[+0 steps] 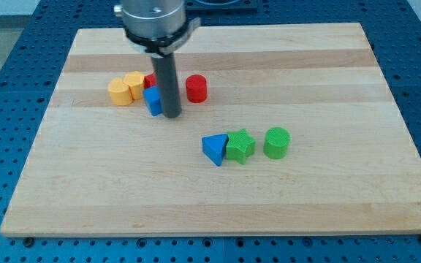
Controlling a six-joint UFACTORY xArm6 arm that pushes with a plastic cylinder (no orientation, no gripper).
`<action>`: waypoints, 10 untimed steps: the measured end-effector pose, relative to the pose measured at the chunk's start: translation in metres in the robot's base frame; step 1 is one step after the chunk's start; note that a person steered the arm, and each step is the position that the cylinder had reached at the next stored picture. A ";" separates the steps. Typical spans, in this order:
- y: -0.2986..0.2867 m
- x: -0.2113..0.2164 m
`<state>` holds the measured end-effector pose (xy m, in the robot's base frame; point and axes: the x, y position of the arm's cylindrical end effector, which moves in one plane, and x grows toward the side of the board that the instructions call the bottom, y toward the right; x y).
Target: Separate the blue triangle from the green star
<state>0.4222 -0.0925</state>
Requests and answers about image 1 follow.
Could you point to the green cylinder block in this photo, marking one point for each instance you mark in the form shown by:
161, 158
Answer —
276, 144

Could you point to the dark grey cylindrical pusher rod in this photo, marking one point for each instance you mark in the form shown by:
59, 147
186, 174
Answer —
167, 83

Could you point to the red cylinder block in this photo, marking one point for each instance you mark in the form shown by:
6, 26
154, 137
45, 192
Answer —
196, 88

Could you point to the red block behind rod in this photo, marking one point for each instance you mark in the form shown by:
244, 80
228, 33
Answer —
149, 80

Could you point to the green star block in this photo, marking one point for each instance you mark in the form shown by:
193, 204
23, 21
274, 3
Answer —
240, 146

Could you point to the yellow hexagon block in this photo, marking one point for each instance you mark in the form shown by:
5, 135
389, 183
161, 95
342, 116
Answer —
135, 81

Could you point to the light wooden board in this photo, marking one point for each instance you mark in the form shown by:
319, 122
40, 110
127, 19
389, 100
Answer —
99, 170

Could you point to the blue cube block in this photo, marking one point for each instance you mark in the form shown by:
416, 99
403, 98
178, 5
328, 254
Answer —
152, 100

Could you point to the blue triangle block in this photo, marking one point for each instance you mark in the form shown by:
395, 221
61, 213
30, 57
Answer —
214, 147

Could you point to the yellow heart block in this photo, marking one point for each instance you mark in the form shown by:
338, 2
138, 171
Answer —
119, 92

